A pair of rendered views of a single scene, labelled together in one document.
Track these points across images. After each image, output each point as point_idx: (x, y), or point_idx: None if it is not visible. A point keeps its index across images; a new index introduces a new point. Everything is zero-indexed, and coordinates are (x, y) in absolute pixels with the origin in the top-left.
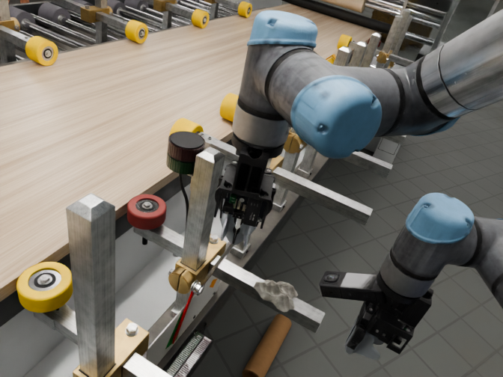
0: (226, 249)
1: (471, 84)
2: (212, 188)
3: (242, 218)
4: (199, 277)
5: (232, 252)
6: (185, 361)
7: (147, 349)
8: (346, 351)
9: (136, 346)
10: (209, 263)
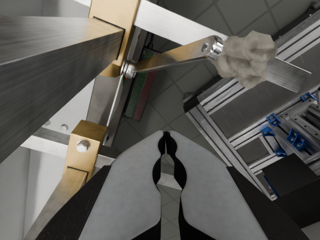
0: (154, 66)
1: None
2: (11, 133)
3: (179, 165)
4: (125, 54)
5: None
6: (144, 84)
7: (107, 125)
8: (317, 104)
9: (96, 156)
10: (133, 26)
